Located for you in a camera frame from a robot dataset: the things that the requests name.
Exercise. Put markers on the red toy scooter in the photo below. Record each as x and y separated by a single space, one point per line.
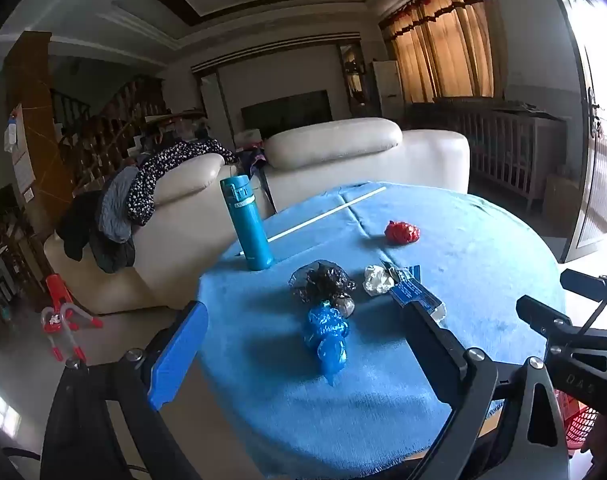
58 310

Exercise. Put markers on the thin white stick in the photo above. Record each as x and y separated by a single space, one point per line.
313 220

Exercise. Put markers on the grey cloth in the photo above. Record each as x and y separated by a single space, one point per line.
114 205

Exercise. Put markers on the wooden baby crib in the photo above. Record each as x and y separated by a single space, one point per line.
498 145

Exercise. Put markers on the blue plastic bag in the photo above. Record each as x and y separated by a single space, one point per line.
328 332

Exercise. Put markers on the white standing air conditioner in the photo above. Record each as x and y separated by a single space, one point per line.
388 87

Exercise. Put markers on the black cloth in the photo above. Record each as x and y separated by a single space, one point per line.
78 232

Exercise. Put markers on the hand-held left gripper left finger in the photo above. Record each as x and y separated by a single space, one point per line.
177 360

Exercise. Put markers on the wooden staircase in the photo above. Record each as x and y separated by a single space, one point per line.
108 125

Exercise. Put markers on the crumpled red wrapper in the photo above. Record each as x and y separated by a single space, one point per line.
401 232

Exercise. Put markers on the crumpled black plastic bag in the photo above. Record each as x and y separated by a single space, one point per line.
319 280

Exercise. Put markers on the cream leather sofa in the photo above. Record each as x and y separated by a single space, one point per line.
333 145

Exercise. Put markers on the dark floral cloth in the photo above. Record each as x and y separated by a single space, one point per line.
158 175

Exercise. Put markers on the crumpled silver foil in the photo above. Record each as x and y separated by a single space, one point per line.
376 280

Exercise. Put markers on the cardboard box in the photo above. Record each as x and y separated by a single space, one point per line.
562 202

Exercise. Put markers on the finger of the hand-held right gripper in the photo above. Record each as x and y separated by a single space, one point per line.
586 285
541 316

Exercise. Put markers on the teal water bottle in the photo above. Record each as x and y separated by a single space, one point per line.
248 225

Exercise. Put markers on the entrance door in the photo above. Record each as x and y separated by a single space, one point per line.
596 125

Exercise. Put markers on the cluttered dark shelf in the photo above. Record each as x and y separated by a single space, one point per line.
5 250

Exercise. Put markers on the red mesh basket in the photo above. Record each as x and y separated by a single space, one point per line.
578 422

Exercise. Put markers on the black television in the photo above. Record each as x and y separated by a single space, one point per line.
286 110

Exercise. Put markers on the blue table cloth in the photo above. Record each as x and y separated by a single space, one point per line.
483 265

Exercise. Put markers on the clear wrapper with blue label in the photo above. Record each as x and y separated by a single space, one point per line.
416 292

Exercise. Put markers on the orange curtains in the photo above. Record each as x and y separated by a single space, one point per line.
446 45

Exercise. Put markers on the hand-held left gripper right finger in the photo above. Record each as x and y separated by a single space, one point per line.
436 342

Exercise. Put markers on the papers on wall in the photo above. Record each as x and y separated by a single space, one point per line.
18 150

